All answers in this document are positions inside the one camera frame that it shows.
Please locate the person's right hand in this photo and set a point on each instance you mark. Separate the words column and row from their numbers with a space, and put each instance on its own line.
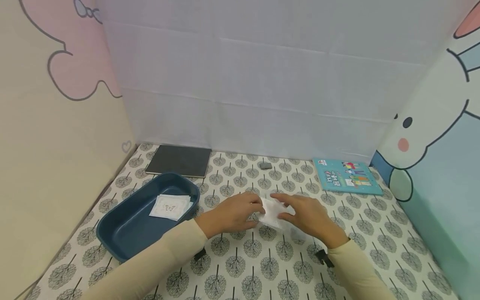
column 311, row 218

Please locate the person's right forearm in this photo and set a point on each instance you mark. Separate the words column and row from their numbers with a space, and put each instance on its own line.
column 356, row 271

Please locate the black wrist band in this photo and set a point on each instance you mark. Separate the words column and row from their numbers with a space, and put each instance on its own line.
column 324, row 257
column 200, row 254

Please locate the black notebook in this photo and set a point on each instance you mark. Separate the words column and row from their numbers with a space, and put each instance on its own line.
column 179, row 160

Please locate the person's left fingers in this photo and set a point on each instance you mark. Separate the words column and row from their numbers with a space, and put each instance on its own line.
column 253, row 203

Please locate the person's right index finger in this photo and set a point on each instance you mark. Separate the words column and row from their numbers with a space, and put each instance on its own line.
column 284, row 200

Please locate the dark blue plastic tray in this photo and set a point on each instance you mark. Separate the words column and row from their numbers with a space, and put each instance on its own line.
column 131, row 227

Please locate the person's right thumb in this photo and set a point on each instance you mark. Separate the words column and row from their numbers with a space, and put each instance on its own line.
column 286, row 216

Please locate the white packet with butterfly print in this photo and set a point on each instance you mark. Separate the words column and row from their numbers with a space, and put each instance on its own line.
column 168, row 207

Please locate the small grey eraser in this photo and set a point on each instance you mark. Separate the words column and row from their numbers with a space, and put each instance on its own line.
column 265, row 166

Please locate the person's left forearm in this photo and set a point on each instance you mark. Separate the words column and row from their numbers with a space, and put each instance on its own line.
column 150, row 266

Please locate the person's left hand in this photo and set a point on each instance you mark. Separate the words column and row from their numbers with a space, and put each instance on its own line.
column 228, row 216

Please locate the teal picture book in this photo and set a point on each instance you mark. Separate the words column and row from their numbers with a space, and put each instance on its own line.
column 347, row 177

